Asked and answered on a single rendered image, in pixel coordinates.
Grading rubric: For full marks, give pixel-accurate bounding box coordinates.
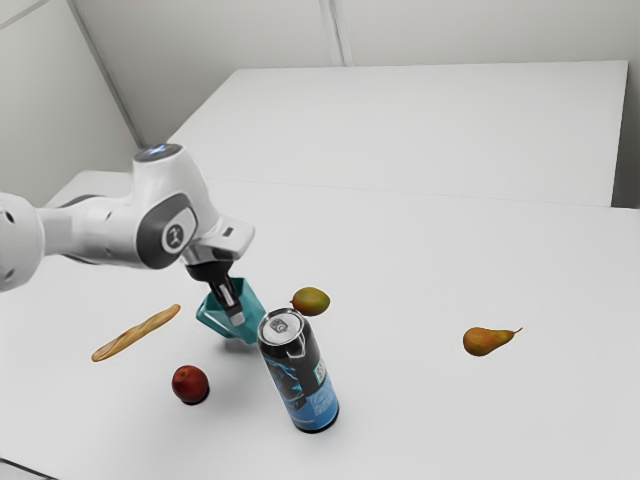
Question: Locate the green and red mango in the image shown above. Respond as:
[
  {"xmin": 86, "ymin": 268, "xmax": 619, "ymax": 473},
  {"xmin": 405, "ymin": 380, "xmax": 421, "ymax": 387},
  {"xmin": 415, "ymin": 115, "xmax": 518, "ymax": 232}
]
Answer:
[{"xmin": 291, "ymin": 286, "xmax": 332, "ymax": 317}]

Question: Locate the teal faceted mug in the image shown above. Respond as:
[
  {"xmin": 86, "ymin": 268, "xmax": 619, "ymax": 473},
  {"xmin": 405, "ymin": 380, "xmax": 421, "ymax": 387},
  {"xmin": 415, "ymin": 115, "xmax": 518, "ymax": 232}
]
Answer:
[{"xmin": 195, "ymin": 277, "xmax": 266, "ymax": 347}]

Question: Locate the yellow-brown pear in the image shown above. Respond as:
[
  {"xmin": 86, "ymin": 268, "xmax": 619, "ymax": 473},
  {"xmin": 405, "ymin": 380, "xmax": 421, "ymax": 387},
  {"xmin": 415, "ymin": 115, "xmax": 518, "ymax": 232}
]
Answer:
[{"xmin": 462, "ymin": 326, "xmax": 524, "ymax": 358}]

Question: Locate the baguette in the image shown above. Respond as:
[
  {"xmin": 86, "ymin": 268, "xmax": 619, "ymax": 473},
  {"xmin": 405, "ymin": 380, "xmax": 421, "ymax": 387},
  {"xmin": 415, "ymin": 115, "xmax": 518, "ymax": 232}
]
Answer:
[{"xmin": 90, "ymin": 303, "xmax": 182, "ymax": 364}]

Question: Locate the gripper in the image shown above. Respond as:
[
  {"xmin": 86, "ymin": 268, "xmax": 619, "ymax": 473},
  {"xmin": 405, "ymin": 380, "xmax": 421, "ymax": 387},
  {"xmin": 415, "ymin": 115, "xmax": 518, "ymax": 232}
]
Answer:
[{"xmin": 185, "ymin": 260, "xmax": 245, "ymax": 326}]

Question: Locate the black and blue drink can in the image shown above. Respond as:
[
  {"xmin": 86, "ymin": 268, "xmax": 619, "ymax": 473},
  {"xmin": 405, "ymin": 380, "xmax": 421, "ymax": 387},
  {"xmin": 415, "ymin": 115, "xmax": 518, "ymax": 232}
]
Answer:
[{"xmin": 257, "ymin": 308, "xmax": 341, "ymax": 435}]

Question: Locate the red apple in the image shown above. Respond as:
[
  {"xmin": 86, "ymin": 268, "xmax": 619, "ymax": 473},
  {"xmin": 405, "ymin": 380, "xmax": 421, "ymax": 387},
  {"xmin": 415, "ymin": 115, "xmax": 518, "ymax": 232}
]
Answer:
[{"xmin": 171, "ymin": 364, "xmax": 210, "ymax": 404}]

